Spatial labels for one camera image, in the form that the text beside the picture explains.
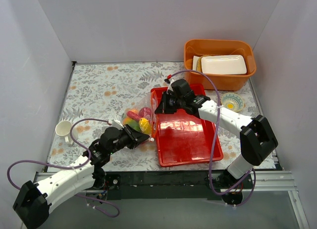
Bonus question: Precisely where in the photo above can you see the yellow corn toy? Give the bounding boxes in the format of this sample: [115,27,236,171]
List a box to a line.
[139,118,152,135]

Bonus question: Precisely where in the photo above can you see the green orange mango toy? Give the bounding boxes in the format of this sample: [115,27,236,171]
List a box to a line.
[122,117,141,132]

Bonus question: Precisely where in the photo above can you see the red pomegranate toy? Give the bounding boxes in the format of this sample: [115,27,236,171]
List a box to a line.
[138,107,152,120]

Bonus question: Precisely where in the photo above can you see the clear zip top bag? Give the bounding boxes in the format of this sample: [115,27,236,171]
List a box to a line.
[115,92,158,143]

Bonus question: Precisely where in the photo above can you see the red chili pepper toy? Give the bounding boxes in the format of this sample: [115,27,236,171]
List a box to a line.
[126,111,141,122]

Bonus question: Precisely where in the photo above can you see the orange fruit toy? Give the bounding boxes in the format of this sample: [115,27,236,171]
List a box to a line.
[130,109,139,114]

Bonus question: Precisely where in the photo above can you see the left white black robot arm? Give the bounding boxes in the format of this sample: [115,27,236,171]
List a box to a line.
[13,125,150,229]

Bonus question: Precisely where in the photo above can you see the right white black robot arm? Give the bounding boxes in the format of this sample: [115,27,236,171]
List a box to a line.
[155,79,278,188]

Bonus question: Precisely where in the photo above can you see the red plastic tray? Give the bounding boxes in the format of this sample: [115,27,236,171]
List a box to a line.
[150,84,224,168]

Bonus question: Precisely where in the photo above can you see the yellow plates in bin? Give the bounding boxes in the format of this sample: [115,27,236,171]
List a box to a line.
[192,55,205,72]

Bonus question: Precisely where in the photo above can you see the white rectangular plate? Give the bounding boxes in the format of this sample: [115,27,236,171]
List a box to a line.
[201,55,247,75]

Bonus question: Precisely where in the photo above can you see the white cup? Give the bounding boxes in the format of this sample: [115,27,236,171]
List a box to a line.
[55,121,73,145]

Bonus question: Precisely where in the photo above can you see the orange plastic bin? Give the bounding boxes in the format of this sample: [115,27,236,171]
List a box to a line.
[184,39,257,91]

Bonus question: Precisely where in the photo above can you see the small patterned bowl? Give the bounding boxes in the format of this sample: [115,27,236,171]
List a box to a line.
[221,92,244,112]

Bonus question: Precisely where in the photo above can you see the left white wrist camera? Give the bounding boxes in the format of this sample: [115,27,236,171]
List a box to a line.
[108,117,123,130]

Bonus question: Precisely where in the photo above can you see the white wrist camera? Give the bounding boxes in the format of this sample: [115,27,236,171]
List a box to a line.
[164,75,175,94]
[108,117,123,130]

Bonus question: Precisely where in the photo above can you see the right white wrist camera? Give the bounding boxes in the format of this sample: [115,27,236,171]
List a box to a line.
[164,75,175,94]

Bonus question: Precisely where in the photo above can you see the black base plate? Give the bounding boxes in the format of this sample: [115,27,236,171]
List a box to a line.
[76,171,257,205]

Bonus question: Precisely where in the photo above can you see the aluminium frame rail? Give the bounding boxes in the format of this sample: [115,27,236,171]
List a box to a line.
[31,149,297,193]

